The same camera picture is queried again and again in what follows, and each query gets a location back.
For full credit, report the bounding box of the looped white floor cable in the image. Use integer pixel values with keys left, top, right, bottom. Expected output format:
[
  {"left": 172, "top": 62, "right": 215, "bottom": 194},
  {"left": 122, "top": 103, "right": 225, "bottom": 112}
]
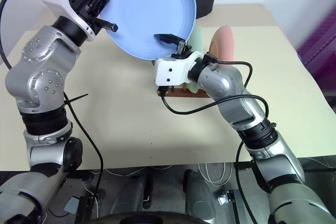
[{"left": 198, "top": 162, "right": 235, "bottom": 187}]

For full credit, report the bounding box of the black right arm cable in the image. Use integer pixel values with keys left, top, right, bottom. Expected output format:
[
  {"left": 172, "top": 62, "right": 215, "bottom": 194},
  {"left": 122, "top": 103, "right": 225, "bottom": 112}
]
[{"left": 157, "top": 54, "right": 270, "bottom": 224}]

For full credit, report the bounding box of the pink plate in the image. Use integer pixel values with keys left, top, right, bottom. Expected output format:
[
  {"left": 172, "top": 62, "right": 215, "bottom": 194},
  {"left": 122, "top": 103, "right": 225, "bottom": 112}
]
[{"left": 208, "top": 26, "right": 236, "bottom": 64}]

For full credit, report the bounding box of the dark rounded shape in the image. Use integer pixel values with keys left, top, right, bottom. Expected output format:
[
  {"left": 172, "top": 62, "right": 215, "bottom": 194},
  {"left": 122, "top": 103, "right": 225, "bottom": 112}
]
[
  {"left": 183, "top": 169, "right": 219, "bottom": 216},
  {"left": 109, "top": 175, "right": 154, "bottom": 213}
]

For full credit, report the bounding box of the purple ribbed object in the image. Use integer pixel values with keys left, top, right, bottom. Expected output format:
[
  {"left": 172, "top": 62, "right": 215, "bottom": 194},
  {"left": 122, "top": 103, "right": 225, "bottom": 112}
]
[{"left": 298, "top": 11, "right": 336, "bottom": 97}]

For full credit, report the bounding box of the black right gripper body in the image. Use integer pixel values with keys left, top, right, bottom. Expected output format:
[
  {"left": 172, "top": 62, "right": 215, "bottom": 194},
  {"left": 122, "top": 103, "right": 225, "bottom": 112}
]
[{"left": 172, "top": 47, "right": 192, "bottom": 59}]

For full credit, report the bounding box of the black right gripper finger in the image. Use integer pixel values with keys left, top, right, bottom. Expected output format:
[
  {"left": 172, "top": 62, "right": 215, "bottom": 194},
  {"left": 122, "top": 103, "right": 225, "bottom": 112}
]
[{"left": 154, "top": 34, "right": 186, "bottom": 54}]

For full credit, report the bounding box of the blue plate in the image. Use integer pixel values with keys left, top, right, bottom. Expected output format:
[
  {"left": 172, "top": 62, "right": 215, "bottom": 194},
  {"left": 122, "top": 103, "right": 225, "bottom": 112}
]
[{"left": 100, "top": 0, "right": 197, "bottom": 61}]

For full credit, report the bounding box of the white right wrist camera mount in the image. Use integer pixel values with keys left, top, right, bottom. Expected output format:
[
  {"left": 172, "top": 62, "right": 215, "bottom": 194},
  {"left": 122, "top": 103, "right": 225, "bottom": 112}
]
[{"left": 154, "top": 51, "right": 203, "bottom": 87}]

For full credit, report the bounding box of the green plate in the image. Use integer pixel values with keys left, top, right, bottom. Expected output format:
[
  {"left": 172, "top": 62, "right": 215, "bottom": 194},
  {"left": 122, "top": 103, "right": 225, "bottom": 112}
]
[{"left": 187, "top": 26, "right": 206, "bottom": 94}]

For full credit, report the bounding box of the black foam block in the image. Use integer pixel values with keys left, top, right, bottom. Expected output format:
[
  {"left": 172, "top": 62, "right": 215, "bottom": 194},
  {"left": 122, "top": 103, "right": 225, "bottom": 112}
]
[{"left": 195, "top": 0, "right": 215, "bottom": 19}]

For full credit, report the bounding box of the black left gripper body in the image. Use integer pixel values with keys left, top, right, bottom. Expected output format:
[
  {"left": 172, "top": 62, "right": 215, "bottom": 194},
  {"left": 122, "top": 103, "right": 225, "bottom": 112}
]
[{"left": 68, "top": 0, "right": 102, "bottom": 35}]

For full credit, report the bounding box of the black metal floor bracket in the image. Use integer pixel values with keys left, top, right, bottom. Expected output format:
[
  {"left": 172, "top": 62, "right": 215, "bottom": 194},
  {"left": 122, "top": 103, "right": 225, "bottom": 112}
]
[{"left": 217, "top": 188, "right": 249, "bottom": 224}]

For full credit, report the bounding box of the wooden dish rack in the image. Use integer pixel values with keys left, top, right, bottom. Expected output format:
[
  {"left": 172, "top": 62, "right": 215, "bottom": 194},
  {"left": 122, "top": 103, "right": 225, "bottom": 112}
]
[{"left": 151, "top": 60, "right": 211, "bottom": 99}]

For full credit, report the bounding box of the dark round disc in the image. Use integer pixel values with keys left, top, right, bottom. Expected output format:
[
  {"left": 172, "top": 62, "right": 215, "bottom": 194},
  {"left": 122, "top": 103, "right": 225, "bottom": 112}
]
[{"left": 91, "top": 210, "right": 208, "bottom": 224}]

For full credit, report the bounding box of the small grey floor box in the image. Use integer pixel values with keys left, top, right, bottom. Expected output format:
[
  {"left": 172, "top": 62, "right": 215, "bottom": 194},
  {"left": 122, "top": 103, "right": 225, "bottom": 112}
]
[{"left": 65, "top": 196, "right": 80, "bottom": 215}]

